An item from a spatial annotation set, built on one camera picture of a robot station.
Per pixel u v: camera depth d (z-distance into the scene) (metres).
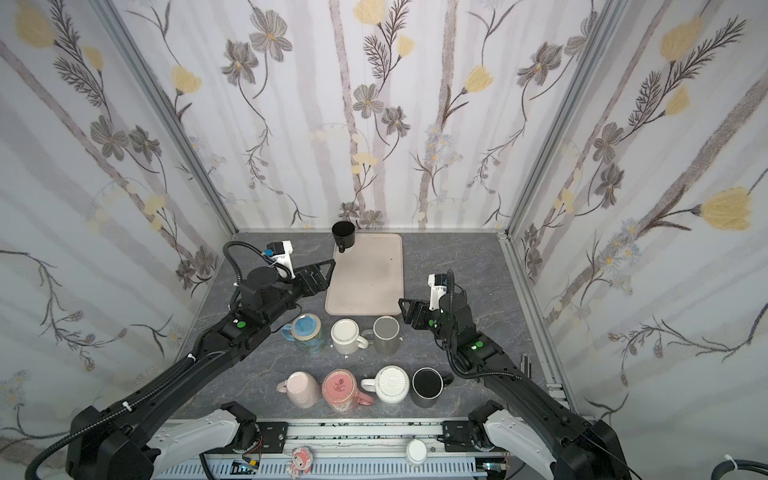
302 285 0.66
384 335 0.80
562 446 0.41
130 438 0.39
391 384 0.75
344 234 1.09
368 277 1.11
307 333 0.82
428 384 0.75
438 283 0.70
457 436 0.73
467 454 0.72
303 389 0.73
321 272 0.66
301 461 0.69
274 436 0.74
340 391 0.72
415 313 0.70
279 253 0.65
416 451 0.64
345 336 0.84
